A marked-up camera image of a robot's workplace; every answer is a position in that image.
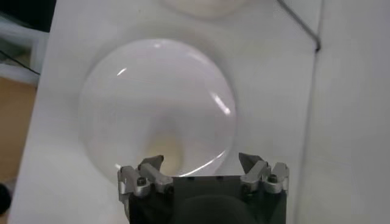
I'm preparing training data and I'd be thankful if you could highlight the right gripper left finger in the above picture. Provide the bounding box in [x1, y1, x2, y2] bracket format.
[117, 154, 174, 201]

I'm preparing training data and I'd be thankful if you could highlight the black cooker power cord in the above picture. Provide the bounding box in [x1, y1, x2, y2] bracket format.
[275, 0, 321, 52]

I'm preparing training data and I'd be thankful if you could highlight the white round plate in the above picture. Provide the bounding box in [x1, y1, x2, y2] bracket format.
[77, 38, 238, 186]

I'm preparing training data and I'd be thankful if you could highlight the white side table with cable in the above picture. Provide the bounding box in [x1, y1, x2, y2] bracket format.
[0, 15, 49, 85]

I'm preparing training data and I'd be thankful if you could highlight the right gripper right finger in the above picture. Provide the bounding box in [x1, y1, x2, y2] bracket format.
[237, 152, 290, 195]

